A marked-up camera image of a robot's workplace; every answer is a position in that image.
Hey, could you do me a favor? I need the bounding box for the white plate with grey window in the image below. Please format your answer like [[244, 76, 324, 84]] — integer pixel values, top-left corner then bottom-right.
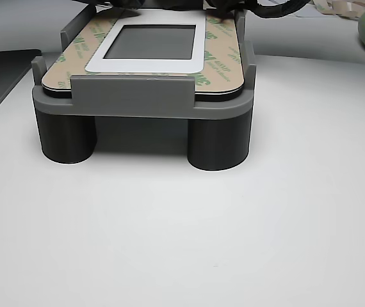
[[40, 8, 246, 102]]

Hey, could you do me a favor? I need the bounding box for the grey motorised gripper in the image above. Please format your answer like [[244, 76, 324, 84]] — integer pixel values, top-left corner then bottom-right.
[[96, 0, 145, 10]]

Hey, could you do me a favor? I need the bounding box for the tan printed protective film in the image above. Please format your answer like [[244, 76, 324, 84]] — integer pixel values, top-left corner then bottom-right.
[[42, 9, 245, 94]]

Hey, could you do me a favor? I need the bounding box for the dark grey flat tray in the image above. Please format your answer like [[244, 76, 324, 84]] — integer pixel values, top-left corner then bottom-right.
[[0, 49, 42, 130]]

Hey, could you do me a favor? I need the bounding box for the grey gripper with board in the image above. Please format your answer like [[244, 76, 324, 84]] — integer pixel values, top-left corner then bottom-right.
[[203, 0, 246, 23]]

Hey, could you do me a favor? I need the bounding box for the grey plastic holding fixture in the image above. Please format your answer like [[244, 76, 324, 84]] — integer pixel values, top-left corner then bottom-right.
[[31, 6, 257, 172]]

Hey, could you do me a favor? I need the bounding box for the black braided cable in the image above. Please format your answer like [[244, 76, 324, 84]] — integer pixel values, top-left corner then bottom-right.
[[243, 0, 315, 20]]

